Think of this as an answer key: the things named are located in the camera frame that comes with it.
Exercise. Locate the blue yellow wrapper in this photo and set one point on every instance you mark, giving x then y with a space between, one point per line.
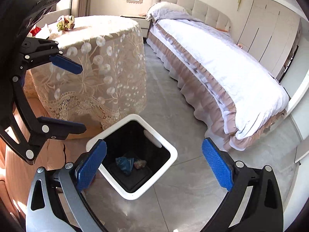
125 165

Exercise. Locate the beige tufted headboard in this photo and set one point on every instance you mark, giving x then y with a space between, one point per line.
200 10

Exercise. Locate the white square trash bin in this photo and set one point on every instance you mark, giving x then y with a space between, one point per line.
133 137

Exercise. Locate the white pink wrapper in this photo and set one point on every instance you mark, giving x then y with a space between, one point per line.
139 164

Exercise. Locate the lilac pillow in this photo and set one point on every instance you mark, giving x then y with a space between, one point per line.
165 10

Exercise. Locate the grey bedside table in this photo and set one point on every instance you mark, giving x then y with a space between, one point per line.
143 23

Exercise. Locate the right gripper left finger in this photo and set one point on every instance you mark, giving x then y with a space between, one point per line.
55 201

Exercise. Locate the beige wardrobe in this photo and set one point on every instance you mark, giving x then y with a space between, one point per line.
269 34

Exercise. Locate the bed with lilac duvet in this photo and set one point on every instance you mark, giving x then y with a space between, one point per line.
249 97

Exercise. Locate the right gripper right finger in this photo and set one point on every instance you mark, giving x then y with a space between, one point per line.
253 200

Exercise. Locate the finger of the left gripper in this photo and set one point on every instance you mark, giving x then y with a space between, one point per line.
66 64
60 129

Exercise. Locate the lace floral tablecloth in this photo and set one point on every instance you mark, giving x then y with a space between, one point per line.
113 82

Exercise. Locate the red snack bag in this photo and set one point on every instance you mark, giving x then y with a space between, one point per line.
35 30

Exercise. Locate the green white wrapper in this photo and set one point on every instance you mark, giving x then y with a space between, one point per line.
65 23

